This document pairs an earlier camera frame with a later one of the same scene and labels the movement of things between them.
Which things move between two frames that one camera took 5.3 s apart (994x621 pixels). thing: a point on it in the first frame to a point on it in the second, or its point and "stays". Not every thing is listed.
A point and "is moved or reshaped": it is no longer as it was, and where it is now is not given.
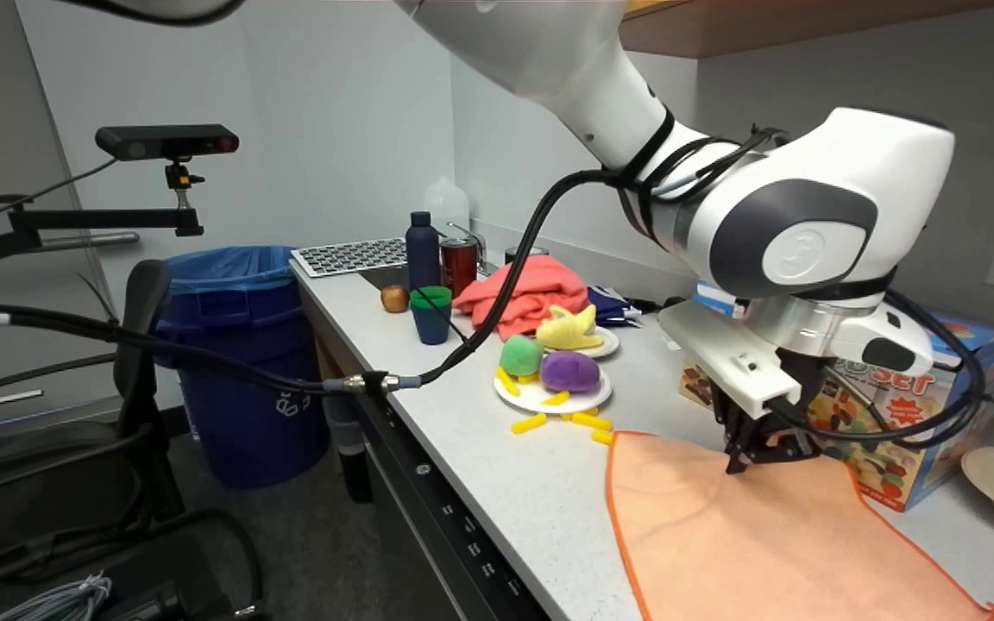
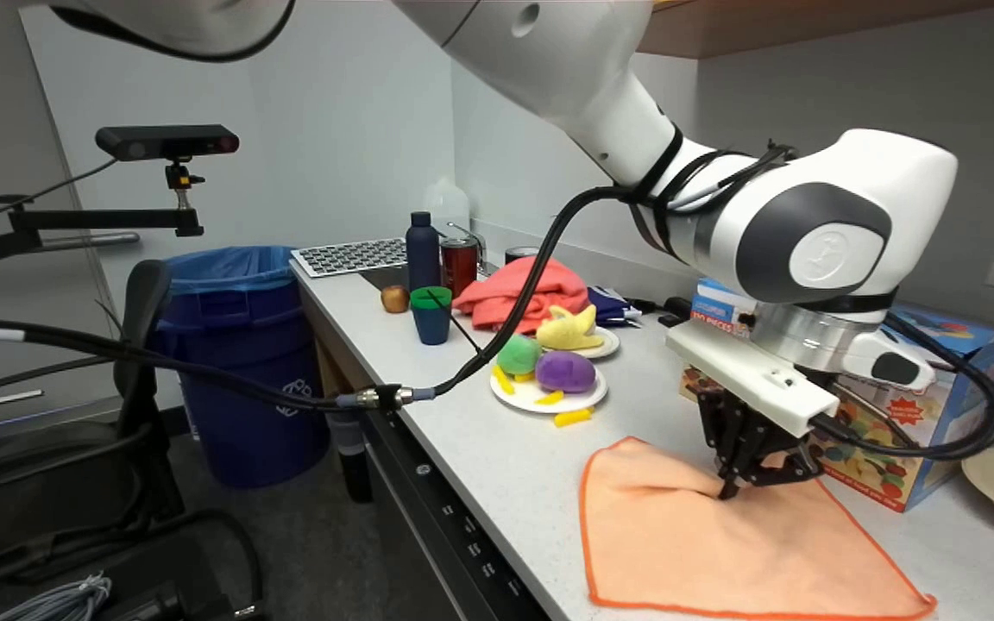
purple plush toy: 571,374 stays
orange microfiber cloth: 794,541 is moved or reshaped
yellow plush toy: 571,331 stays
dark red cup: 462,267 stays
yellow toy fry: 528,421 to 571,418
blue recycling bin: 248,429 stays
